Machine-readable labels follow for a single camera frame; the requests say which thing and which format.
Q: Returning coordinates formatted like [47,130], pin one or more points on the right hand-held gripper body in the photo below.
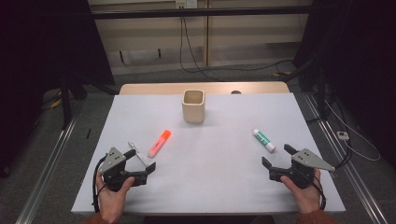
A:
[306,158]

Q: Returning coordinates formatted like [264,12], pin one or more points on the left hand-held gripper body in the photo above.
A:
[113,160]

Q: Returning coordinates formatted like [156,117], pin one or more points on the silver pen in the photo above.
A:
[140,157]

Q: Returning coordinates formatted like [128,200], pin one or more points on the green and white glue stick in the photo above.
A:
[264,140]

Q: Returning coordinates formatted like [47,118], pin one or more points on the orange highlighter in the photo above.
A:
[159,143]

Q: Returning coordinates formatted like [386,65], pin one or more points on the beige square cup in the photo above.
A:
[193,110]

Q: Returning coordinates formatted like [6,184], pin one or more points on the person's right hand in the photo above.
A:
[306,199]

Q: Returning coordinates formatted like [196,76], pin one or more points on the person's left hand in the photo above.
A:
[112,202]

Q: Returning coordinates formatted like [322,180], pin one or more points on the small black floor strip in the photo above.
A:
[88,133]

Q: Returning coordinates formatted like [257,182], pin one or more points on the white floor power adapter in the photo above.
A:
[342,135]

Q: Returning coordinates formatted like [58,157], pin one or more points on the white table mat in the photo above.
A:
[193,186]

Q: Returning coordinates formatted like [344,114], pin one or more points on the black metal stand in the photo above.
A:
[65,102]
[320,93]

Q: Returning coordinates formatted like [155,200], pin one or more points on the yellow floor tape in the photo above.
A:
[281,73]
[56,103]

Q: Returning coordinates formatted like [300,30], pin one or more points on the dark round table grommet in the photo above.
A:
[236,92]

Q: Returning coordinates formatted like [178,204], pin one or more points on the black curtain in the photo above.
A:
[367,62]
[37,62]

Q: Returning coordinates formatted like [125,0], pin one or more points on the black horizontal bar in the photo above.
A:
[199,13]

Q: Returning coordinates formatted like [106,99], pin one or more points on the metal floor rail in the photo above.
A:
[348,168]
[46,174]

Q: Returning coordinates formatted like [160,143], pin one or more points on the white wall socket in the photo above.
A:
[186,3]

